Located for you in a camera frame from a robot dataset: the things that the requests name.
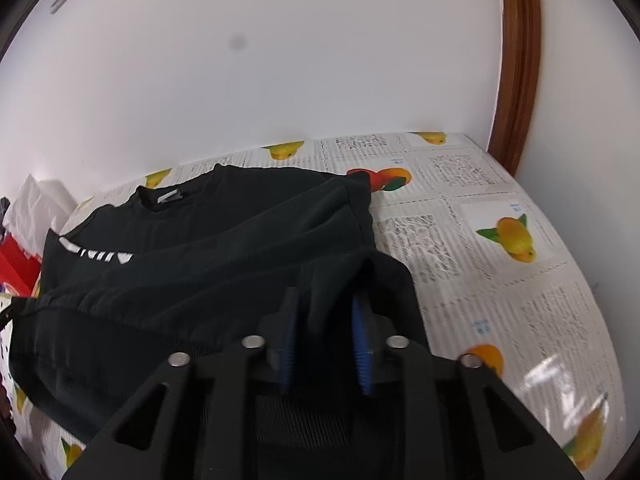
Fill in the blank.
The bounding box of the black sweatshirt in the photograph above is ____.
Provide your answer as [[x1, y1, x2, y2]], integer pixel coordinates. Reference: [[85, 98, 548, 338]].
[[10, 164, 432, 447]]

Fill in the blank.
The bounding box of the red paper bag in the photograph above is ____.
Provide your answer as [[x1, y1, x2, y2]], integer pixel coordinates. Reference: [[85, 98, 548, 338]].
[[0, 236, 42, 302]]

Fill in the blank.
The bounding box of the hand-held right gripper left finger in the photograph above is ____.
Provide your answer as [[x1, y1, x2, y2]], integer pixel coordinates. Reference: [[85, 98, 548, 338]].
[[62, 287, 304, 480]]

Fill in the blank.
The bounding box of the fruit print tablecloth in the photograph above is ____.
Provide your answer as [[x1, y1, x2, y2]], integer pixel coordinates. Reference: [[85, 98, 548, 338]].
[[10, 131, 629, 480]]

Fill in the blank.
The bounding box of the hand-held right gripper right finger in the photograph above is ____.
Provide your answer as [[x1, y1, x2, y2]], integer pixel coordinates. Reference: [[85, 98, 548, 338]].
[[349, 287, 587, 480]]

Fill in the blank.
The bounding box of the wooden door frame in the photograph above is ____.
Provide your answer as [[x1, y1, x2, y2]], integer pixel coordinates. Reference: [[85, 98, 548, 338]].
[[487, 0, 544, 179]]

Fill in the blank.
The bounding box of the white plastic bag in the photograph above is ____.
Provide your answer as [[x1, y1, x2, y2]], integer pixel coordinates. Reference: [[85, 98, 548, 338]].
[[4, 174, 77, 257]]

